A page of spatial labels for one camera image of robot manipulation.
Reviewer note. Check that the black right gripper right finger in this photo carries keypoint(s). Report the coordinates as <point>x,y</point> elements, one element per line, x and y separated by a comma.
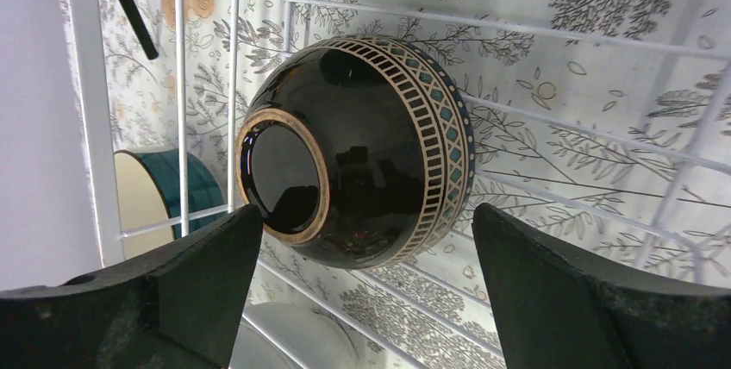
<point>556,305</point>

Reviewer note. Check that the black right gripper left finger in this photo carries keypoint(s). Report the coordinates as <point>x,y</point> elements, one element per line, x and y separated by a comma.
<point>177,306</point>

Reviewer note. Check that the teal bowl white interior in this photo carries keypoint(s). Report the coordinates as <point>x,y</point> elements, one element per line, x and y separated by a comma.
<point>148,193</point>

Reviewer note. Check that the dark brown patterned bowl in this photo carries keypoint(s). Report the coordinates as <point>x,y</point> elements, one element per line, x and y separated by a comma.
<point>358,152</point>

